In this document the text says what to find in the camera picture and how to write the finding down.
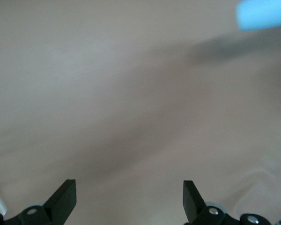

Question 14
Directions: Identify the blue cup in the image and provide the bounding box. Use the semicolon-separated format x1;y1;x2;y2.
235;0;281;31

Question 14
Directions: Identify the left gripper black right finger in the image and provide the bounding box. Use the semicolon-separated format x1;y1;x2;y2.
183;180;276;225

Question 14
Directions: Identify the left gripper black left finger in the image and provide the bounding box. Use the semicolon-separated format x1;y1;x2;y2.
0;179;77;225

